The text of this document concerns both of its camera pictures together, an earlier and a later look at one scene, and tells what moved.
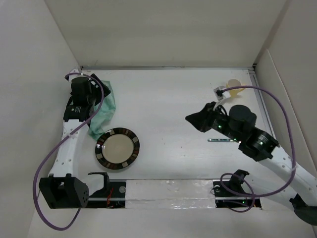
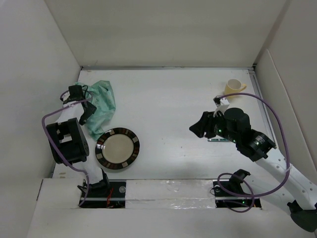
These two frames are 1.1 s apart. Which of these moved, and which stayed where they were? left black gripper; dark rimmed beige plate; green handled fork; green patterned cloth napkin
Moved: left black gripper
Stayed: dark rimmed beige plate; green handled fork; green patterned cloth napkin
